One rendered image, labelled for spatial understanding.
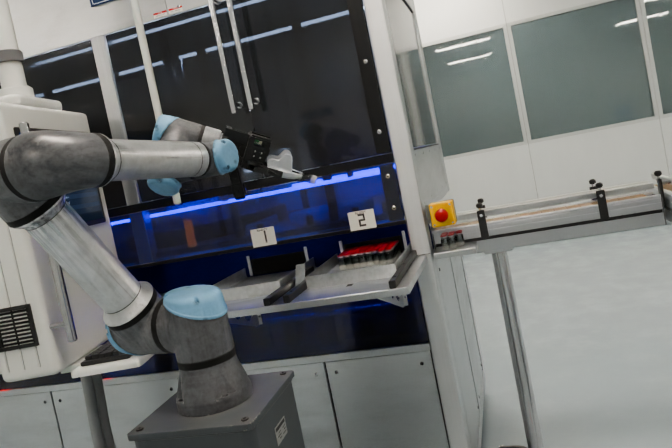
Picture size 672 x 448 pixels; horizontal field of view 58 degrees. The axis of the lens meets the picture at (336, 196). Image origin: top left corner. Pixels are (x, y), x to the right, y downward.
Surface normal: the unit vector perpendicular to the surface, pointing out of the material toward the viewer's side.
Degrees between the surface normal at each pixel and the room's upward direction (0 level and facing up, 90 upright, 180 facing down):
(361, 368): 90
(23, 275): 90
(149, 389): 90
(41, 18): 90
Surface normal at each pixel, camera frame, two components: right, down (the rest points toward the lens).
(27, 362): -0.08, 0.07
